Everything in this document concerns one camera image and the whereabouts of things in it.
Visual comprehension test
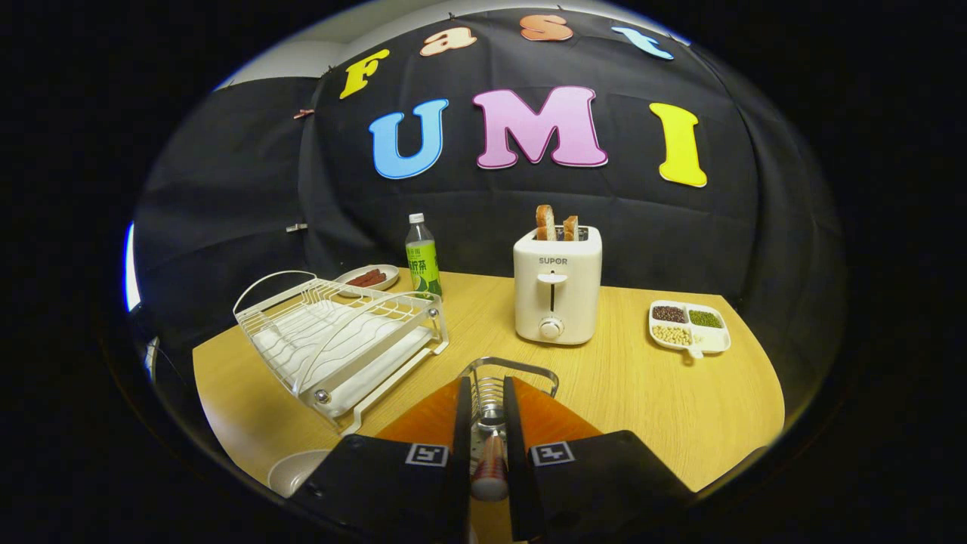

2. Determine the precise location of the green label drink bottle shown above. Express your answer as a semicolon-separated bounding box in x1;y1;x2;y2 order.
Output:
405;212;443;300

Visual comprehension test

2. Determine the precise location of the white plate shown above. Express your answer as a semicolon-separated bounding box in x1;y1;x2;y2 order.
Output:
267;450;333;498

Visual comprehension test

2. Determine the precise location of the white wire dish rack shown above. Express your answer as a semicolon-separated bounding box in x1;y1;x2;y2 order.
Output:
233;270;450;437

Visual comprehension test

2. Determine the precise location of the white divided dish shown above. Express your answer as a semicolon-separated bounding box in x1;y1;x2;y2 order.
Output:
648;300;732;360

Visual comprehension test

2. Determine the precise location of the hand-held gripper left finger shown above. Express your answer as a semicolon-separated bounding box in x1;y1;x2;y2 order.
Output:
291;376;473;544

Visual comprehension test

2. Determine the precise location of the small beige plate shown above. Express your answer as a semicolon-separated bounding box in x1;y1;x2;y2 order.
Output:
335;264;400;292

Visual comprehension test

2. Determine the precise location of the black backdrop cloth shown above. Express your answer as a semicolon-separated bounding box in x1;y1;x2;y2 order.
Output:
132;8;847;409

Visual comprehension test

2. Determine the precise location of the white toaster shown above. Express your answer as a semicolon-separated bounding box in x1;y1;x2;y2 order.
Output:
513;224;604;346

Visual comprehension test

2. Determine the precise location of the metal mesh basket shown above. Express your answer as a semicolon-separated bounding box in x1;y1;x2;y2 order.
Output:
459;357;561;477

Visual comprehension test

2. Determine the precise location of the metal spoon with striped handle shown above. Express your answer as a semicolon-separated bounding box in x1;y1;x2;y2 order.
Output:
471;406;509;502

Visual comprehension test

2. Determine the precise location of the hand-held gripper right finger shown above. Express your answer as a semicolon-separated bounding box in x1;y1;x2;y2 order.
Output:
503;376;694;543

